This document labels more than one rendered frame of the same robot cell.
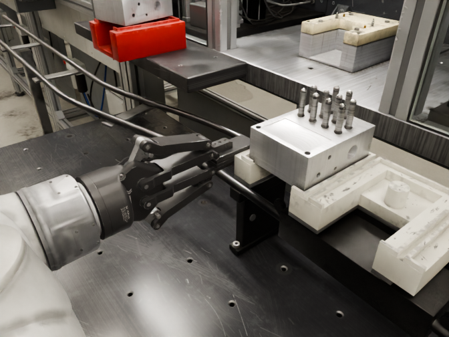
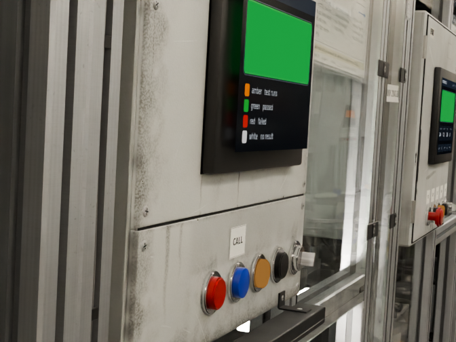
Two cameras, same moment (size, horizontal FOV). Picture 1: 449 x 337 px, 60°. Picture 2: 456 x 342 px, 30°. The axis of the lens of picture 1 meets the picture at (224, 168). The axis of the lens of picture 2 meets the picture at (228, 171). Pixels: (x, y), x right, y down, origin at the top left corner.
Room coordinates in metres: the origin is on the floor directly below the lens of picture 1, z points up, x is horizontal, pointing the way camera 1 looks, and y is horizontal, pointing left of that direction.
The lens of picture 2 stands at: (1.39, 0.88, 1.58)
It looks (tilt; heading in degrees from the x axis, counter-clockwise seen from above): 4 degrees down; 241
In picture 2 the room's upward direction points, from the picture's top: 3 degrees clockwise
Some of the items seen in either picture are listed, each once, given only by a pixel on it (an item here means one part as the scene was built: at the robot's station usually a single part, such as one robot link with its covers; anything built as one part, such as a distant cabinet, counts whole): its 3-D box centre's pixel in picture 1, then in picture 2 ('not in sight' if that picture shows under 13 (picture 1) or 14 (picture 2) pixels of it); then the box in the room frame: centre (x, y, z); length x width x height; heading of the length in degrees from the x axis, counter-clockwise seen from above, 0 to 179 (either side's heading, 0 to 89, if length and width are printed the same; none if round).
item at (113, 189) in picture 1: (125, 193); not in sight; (0.36, 0.11, 0.88); 0.09 x 0.07 x 0.08; 129
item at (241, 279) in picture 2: not in sight; (235, 281); (0.98, 0.16, 1.42); 0.03 x 0.02 x 0.03; 39
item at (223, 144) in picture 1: (214, 142); not in sight; (0.44, 0.01, 0.90); 0.05 x 0.01 x 0.03; 129
